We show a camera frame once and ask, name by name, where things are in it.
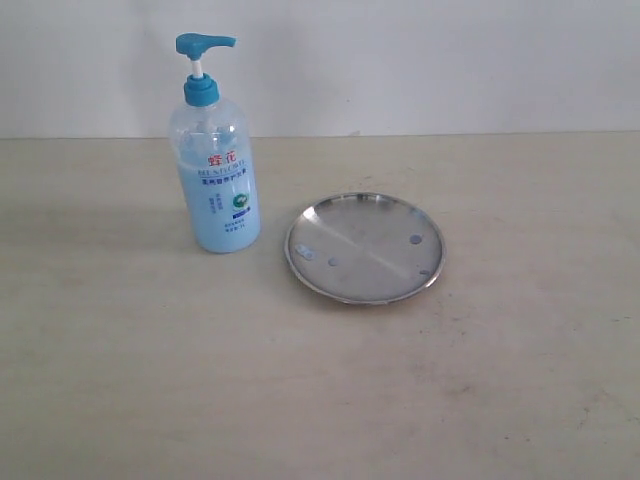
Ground round stainless steel plate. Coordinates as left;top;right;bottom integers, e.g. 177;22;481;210
284;192;446;306

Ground blue pump soap bottle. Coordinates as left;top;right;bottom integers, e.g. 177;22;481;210
169;33;261;254

